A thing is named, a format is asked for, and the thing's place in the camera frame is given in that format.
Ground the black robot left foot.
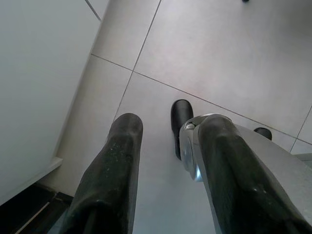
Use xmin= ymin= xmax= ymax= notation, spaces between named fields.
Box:
xmin=170 ymin=99 xmax=195 ymax=161

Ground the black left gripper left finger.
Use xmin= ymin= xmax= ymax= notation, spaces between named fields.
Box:
xmin=62 ymin=113 xmax=143 ymax=234

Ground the dark cabinet plinth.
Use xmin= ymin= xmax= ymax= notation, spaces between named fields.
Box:
xmin=0 ymin=184 xmax=74 ymax=234

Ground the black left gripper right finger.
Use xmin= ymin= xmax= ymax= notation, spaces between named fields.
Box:
xmin=199 ymin=113 xmax=308 ymax=234

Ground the white cabinet panel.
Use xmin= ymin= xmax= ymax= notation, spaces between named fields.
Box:
xmin=0 ymin=0 xmax=109 ymax=208

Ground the black robot foot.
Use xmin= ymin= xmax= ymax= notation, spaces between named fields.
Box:
xmin=170 ymin=99 xmax=195 ymax=161
xmin=253 ymin=127 xmax=273 ymax=141

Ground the black robot right foot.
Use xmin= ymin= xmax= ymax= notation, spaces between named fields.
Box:
xmin=253 ymin=127 xmax=273 ymax=141

